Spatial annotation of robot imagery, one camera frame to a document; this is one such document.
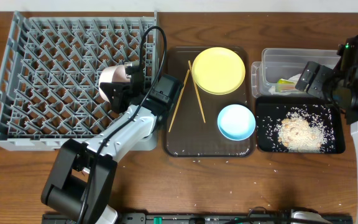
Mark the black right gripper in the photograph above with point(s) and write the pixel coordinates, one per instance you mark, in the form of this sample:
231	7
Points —
316	88

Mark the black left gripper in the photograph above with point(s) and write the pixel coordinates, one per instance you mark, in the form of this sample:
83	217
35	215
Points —
124	92

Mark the white pink bowl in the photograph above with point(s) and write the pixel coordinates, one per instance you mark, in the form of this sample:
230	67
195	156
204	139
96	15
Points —
113	81

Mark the green snack wrapper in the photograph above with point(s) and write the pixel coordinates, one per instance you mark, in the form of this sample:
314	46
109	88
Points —
284	85

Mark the white napkin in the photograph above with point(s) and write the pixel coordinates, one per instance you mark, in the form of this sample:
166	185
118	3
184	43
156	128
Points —
294	78

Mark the rice and food scraps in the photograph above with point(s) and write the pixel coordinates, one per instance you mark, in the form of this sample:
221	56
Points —
301	132

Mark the light blue bowl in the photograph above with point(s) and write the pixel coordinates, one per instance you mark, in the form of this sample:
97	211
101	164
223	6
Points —
236	122

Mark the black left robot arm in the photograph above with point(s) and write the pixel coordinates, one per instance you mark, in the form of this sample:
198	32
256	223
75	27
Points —
80	182

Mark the clear plastic waste bin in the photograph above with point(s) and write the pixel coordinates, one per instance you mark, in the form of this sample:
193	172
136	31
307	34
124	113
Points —
280	63

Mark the black waste tray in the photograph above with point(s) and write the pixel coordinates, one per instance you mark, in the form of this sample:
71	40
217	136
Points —
271	109

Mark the wooden chopstick left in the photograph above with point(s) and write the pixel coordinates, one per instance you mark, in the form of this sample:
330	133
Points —
178	101

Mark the wooden chopstick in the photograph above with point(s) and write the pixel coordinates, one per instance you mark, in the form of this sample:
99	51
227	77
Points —
197	92
178	101

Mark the grey plastic dish rack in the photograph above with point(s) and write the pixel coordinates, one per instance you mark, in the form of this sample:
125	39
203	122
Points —
50	72

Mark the wooden chopstick right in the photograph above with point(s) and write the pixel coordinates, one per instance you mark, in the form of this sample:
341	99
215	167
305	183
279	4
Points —
197	92

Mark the dark brown serving tray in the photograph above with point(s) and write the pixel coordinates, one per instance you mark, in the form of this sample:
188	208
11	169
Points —
190	136

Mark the yellow round plate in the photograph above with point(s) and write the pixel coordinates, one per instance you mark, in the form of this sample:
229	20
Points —
218	70

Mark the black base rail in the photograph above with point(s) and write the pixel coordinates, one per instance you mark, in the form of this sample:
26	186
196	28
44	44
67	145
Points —
255	215

